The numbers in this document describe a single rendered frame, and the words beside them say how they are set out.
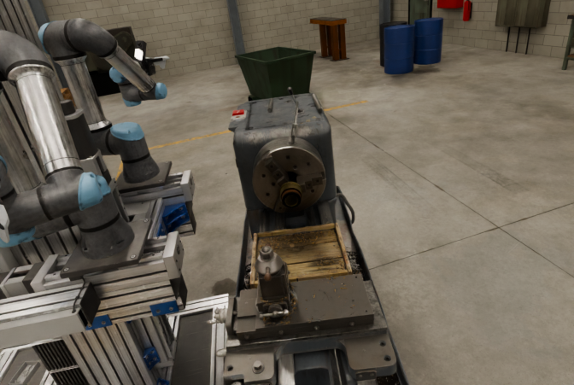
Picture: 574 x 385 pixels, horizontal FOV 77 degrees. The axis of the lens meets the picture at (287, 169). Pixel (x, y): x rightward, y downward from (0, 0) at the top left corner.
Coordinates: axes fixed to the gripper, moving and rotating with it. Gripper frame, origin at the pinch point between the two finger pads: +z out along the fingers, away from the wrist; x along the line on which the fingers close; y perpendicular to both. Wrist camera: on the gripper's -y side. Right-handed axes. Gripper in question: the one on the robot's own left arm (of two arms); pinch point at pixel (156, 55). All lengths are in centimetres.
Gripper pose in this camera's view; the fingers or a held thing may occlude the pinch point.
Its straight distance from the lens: 212.2
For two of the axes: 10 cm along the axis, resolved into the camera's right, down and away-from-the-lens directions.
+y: -0.1, 8.8, 4.7
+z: 2.1, -4.6, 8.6
